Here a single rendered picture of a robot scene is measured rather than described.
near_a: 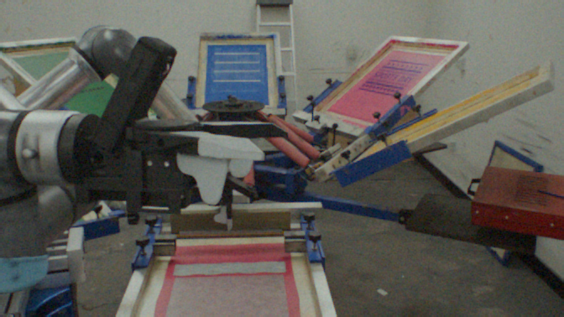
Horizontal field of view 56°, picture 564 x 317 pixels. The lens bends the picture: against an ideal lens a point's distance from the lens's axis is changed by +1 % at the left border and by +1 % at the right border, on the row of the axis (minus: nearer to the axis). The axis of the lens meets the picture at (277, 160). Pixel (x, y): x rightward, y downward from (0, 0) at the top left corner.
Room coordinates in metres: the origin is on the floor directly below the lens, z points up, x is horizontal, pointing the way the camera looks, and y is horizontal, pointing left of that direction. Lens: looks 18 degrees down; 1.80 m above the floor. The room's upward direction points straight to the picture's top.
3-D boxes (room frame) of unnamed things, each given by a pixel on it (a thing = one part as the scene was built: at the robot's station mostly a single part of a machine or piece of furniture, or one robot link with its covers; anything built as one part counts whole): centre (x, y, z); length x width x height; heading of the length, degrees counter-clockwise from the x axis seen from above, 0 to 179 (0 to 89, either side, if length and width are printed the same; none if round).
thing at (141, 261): (1.60, 0.44, 0.97); 0.30 x 0.05 x 0.07; 3
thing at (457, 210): (2.13, -0.39, 0.91); 1.34 x 0.40 x 0.08; 63
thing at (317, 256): (1.63, -0.12, 0.97); 0.30 x 0.05 x 0.07; 3
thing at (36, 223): (0.53, 0.29, 1.56); 0.11 x 0.08 x 0.11; 172
